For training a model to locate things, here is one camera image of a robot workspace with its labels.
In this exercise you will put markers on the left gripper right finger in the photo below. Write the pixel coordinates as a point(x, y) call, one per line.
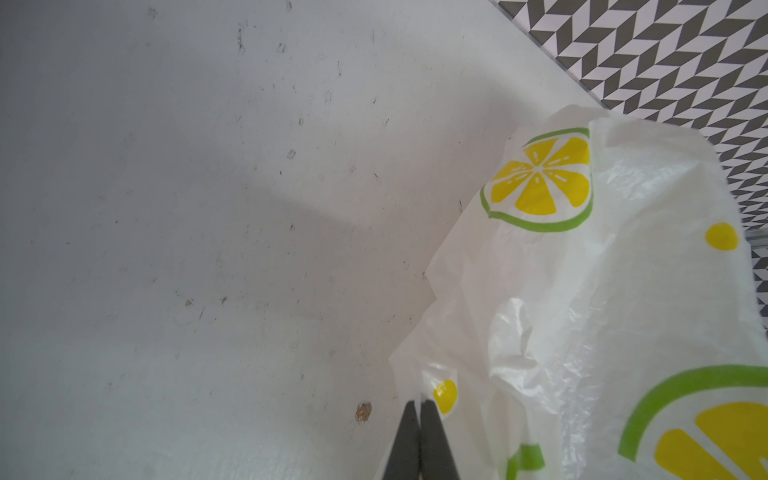
point(436, 459)

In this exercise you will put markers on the white lemon print plastic bag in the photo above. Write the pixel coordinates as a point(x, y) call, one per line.
point(595, 313)

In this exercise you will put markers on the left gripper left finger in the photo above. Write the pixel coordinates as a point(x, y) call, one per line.
point(404, 458)

